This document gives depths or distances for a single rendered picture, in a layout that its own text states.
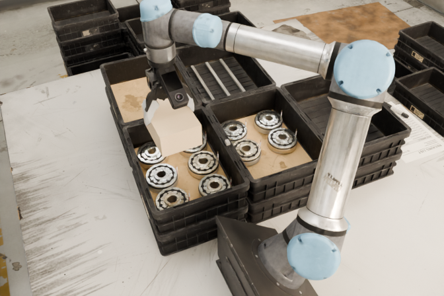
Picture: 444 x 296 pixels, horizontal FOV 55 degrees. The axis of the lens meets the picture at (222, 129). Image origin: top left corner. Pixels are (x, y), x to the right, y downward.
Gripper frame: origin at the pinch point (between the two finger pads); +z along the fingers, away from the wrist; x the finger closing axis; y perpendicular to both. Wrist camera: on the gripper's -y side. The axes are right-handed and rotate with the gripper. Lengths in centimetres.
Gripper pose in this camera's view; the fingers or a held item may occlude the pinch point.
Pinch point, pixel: (170, 119)
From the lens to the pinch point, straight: 123.7
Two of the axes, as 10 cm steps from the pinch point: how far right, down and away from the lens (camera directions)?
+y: -4.4, -6.1, 6.7
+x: -9.0, 3.0, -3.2
